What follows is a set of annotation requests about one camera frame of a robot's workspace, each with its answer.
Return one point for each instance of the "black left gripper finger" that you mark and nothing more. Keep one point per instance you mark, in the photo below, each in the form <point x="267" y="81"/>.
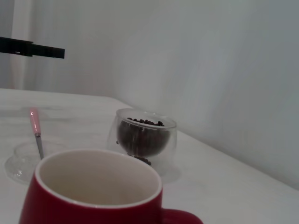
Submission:
<point x="21" y="46"/>

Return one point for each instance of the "clear glass saucer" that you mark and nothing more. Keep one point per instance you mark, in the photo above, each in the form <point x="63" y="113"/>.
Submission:
<point x="16" y="164"/>

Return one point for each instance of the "red mug with white inside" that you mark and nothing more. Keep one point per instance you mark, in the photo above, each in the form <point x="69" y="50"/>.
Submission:
<point x="46" y="205"/>

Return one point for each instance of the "coffee bean pile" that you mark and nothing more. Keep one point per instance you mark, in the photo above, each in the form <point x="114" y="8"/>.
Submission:
<point x="140" y="142"/>

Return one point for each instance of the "double-walled clear glass cup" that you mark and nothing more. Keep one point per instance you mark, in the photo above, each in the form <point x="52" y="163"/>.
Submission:
<point x="171" y="140"/>

